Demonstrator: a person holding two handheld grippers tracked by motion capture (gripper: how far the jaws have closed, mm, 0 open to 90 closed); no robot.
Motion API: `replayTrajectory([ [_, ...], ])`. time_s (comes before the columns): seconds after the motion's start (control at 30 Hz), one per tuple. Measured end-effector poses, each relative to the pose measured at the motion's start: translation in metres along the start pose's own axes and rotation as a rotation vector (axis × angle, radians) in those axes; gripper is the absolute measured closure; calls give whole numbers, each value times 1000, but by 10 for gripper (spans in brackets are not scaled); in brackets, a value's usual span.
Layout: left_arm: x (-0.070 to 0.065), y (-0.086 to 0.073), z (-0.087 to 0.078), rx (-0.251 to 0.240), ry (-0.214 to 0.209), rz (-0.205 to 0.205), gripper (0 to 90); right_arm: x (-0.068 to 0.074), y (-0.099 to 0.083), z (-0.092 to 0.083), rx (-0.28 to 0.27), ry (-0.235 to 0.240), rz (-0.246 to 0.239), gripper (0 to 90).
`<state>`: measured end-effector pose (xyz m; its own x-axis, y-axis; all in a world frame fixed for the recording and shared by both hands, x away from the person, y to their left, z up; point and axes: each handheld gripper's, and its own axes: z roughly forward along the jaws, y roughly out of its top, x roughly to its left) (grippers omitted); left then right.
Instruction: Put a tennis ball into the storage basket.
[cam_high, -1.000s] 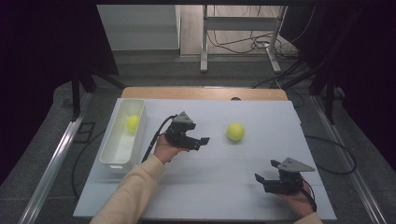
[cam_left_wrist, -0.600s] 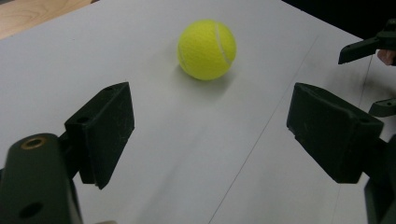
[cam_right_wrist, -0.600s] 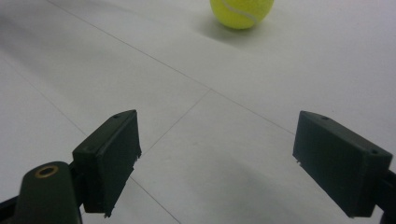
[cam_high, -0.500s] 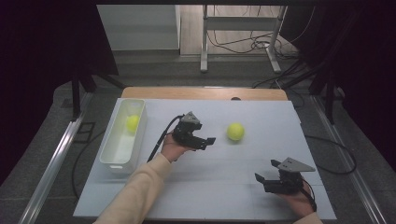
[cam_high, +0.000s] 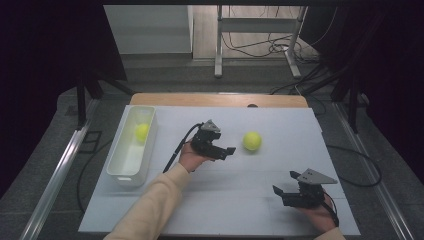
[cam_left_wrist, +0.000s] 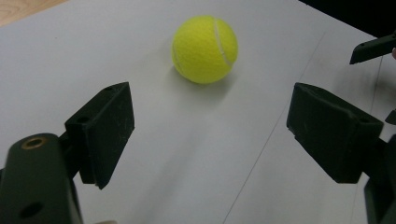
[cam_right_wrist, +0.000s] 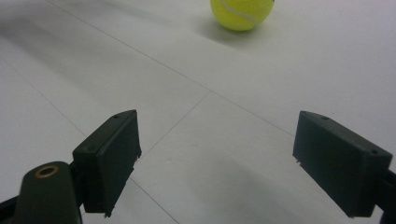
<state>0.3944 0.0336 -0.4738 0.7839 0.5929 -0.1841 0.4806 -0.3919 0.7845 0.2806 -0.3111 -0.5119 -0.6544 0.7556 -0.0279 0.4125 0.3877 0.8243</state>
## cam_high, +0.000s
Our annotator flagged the black tripod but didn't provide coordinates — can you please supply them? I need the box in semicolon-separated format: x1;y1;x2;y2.
75;71;136;131
301;63;372;135

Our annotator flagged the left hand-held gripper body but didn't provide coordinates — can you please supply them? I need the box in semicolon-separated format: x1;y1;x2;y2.
190;119;230;161

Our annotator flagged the aluminium floor rail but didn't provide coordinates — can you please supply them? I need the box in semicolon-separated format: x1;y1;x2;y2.
333;101;415;240
19;98;102;240

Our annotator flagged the white metal stand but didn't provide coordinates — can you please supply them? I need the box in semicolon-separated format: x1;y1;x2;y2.
214;4;309;80

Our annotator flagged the dark curtain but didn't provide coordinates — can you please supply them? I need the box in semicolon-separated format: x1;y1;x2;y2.
299;0;424;185
0;0;128;198

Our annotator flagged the white cabinet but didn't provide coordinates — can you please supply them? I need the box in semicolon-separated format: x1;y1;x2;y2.
103;4;195;55

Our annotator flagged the person's left hand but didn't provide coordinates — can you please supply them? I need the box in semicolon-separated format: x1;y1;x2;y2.
178;139;216;174

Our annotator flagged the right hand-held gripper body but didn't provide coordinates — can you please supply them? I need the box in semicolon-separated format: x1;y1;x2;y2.
281;168;339;210

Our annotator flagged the tangle of floor cables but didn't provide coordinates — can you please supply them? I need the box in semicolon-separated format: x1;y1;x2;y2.
221;5;322;65

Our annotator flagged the yellow-green tennis ball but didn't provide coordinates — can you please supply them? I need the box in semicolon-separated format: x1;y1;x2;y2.
134;123;151;144
242;130;263;152

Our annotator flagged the black floor cable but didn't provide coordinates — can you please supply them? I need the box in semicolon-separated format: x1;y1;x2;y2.
76;137;115;214
325;144;383;188

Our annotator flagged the person's right hand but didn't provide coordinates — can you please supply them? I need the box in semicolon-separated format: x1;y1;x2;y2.
296;195;337;233

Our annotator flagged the white board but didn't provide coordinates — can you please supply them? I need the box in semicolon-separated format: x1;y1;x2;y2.
78;105;362;237

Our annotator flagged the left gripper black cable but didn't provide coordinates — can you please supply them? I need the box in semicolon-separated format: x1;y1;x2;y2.
162;122;204;174

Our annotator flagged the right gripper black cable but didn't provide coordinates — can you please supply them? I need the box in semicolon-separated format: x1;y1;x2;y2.
321;191;341;228

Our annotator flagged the white plastic bin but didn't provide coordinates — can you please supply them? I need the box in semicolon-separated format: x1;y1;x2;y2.
106;105;159;187

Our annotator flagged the black floor frame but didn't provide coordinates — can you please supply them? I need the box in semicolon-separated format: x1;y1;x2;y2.
79;130;103;155

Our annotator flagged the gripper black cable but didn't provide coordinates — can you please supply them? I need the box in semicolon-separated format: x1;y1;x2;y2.
321;191;341;228
162;122;204;174

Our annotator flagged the wooden table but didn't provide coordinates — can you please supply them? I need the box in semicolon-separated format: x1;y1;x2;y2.
129;92;309;109

